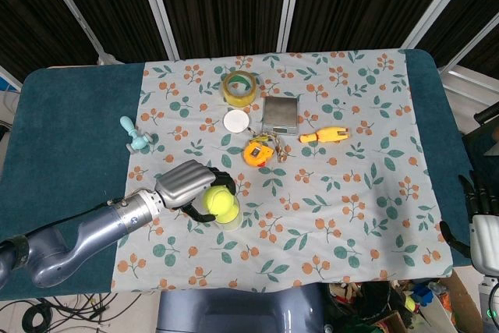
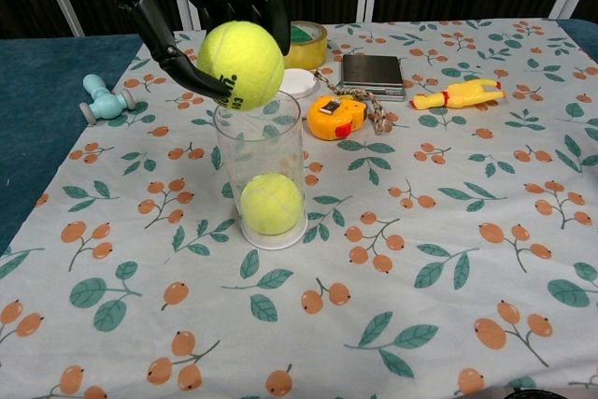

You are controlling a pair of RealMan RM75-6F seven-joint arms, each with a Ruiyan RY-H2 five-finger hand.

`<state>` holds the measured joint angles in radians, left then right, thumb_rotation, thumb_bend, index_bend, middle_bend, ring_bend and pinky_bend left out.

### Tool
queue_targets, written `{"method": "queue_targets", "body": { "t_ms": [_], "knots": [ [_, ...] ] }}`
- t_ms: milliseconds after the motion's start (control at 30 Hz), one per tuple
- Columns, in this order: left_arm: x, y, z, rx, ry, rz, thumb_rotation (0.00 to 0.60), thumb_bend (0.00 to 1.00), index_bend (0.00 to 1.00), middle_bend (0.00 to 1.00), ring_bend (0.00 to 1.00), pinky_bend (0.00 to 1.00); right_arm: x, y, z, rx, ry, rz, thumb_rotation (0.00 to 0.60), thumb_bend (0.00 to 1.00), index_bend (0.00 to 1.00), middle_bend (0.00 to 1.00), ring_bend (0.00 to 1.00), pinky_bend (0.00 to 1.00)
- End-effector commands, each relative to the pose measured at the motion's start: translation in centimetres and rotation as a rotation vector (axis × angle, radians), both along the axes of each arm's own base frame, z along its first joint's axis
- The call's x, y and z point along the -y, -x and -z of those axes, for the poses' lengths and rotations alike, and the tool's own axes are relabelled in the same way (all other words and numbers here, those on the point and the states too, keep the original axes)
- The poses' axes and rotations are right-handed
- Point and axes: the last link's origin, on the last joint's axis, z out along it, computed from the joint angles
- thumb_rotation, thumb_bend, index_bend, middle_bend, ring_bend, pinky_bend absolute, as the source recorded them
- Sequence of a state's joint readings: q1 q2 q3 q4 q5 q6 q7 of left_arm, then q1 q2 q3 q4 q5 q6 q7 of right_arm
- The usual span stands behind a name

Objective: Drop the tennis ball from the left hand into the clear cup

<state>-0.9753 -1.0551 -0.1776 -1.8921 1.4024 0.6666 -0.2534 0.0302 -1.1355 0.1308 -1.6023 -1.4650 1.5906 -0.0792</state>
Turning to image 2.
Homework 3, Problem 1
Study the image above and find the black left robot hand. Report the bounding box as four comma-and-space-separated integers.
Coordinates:
113, 0, 292, 109

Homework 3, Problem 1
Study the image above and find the yellow tennis ball with print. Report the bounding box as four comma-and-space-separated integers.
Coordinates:
196, 20, 286, 112

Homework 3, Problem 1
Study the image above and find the clear plastic tube container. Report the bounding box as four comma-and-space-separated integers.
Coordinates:
212, 89, 309, 250

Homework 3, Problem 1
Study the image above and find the plain yellow tennis ball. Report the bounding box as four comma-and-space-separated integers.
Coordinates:
239, 173, 305, 236

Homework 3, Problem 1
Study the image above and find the light blue massage roller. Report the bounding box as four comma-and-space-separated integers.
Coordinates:
78, 73, 137, 126

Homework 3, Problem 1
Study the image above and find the teal blue cloth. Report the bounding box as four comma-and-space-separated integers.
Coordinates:
0, 35, 145, 258

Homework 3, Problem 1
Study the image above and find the white round plastic lid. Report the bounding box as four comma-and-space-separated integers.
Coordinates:
278, 67, 320, 100

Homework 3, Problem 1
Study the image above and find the clear yellowish packing tape roll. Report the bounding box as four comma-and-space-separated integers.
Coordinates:
282, 21, 329, 72

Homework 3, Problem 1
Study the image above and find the orange yellow tape measure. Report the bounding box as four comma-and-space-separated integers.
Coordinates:
306, 94, 368, 143

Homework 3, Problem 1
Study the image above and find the silver digital pocket scale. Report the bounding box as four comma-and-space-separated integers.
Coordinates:
340, 53, 406, 102

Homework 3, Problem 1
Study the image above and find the floral fruit print tablecloth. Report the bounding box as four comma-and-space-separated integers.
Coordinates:
0, 19, 598, 399

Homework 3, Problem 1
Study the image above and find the yellow rubber chicken toy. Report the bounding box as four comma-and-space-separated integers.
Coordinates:
409, 78, 508, 111

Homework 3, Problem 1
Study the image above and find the white metal frame post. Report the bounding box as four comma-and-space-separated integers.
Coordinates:
45, 0, 86, 37

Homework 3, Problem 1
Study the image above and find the braided rope toy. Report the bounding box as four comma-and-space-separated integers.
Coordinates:
313, 68, 393, 135

